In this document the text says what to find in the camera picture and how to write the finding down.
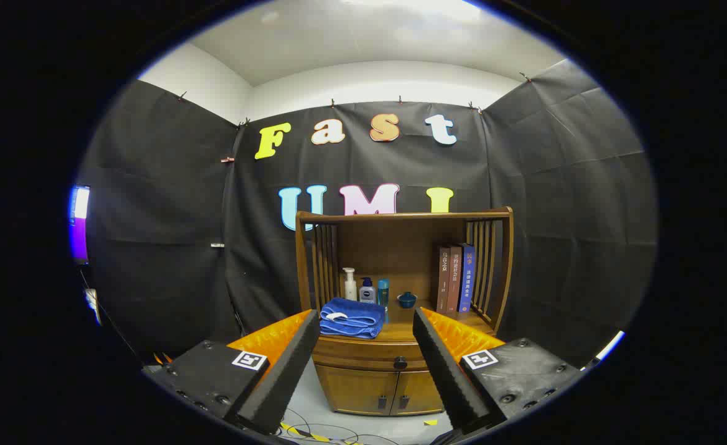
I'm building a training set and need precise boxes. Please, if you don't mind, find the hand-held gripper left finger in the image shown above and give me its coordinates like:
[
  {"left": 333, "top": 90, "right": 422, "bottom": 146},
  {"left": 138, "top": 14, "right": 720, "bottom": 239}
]
[{"left": 143, "top": 309, "right": 321, "bottom": 436}]

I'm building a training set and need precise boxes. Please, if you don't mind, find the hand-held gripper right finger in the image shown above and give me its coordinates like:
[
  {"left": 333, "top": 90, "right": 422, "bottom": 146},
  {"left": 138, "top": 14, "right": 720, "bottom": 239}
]
[{"left": 413, "top": 307, "right": 586, "bottom": 436}]

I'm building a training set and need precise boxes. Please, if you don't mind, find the wooden drawer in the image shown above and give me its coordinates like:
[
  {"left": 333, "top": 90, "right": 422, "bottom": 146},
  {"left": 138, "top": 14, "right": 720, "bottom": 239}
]
[{"left": 312, "top": 336, "right": 444, "bottom": 373}]

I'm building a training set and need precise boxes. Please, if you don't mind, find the wooden cabinet door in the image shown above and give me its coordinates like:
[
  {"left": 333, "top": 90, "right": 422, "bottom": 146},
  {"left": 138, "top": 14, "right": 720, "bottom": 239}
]
[
  {"left": 315, "top": 365, "right": 399, "bottom": 415},
  {"left": 391, "top": 370, "right": 445, "bottom": 415}
]

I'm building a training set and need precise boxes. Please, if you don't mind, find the wooden countertop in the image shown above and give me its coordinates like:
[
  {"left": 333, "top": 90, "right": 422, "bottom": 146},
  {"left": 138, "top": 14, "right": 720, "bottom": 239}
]
[{"left": 319, "top": 300, "right": 495, "bottom": 344}]

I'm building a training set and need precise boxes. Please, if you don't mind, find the wooden cabinet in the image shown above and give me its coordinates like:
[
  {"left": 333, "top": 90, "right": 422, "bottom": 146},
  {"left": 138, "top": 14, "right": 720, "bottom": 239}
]
[{"left": 295, "top": 207, "right": 514, "bottom": 417}]

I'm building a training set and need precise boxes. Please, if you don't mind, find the blue folded towel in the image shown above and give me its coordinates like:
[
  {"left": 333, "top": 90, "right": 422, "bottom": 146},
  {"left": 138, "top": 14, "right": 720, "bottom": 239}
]
[{"left": 320, "top": 297, "right": 387, "bottom": 339}]

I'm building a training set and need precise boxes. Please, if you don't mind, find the dark brown book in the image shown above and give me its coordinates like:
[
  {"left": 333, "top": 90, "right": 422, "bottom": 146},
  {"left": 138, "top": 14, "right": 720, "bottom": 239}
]
[{"left": 436, "top": 247, "right": 451, "bottom": 314}]

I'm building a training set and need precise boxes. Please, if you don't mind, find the light brown book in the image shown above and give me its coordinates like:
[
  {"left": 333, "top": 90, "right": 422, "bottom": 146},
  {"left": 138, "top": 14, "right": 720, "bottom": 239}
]
[{"left": 447, "top": 246, "right": 463, "bottom": 313}]

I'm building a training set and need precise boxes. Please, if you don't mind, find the blue book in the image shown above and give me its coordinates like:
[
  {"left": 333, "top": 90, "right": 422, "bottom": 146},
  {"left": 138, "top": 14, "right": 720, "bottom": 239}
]
[{"left": 458, "top": 244, "right": 476, "bottom": 313}]

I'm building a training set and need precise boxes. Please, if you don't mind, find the black backdrop cloth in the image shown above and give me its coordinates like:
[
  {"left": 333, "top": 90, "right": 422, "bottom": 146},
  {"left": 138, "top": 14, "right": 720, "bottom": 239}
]
[{"left": 76, "top": 59, "right": 658, "bottom": 371}]

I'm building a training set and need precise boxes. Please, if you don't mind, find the monitor screen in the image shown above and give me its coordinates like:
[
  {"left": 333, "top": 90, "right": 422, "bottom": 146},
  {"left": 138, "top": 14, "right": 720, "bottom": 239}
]
[{"left": 70, "top": 185, "right": 91, "bottom": 265}]

